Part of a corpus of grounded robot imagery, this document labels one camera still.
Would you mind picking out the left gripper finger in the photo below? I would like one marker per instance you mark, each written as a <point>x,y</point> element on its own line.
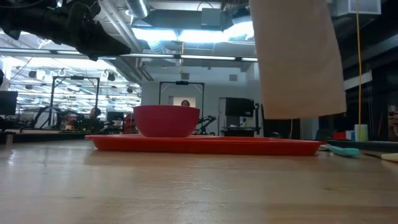
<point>102,40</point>
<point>99,53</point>

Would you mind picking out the salmon pink round plate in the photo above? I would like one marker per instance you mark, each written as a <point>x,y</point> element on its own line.
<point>208,136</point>

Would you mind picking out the white board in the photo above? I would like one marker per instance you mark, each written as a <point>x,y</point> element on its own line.
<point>193,101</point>

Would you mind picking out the silver ventilation duct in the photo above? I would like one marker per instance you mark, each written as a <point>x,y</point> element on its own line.
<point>136,7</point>

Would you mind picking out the pale green white roll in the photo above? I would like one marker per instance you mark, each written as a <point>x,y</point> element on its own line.
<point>361,133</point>

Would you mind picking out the magenta plastic bowl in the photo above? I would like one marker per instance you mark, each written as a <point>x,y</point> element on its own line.
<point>166,121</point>

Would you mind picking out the grey ceiling box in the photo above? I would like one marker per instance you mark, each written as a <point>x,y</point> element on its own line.
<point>211,17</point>

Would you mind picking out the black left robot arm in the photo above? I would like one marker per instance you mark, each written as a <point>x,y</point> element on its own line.
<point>28,18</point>

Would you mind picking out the black monitor on stand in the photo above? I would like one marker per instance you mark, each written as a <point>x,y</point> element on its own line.
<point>239,107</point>

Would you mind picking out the red plastic tray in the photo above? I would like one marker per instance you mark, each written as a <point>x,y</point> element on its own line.
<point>202,147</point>

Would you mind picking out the small black gantry frame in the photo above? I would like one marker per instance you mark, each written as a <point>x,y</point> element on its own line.
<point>182,82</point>

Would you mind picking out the long ceiling light bar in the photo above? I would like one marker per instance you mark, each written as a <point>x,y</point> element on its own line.
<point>202,57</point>

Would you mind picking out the blue and white box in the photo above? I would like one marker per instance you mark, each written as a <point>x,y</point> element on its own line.
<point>350,135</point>

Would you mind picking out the large black gantry frame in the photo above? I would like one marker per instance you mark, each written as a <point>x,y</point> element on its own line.
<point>74,77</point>

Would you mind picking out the beige cloth napkin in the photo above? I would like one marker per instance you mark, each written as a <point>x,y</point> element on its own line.
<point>295,62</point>

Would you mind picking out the white ceiling box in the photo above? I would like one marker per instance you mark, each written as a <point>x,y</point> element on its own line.
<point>367,6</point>

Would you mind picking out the black background robot arm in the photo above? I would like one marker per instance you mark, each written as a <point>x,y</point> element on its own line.
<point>206,119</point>

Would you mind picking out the person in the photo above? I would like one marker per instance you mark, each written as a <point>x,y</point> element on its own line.
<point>393,124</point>
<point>94,115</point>
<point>185,103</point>

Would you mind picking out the small red box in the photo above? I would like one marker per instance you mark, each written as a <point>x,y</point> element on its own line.
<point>339,136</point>

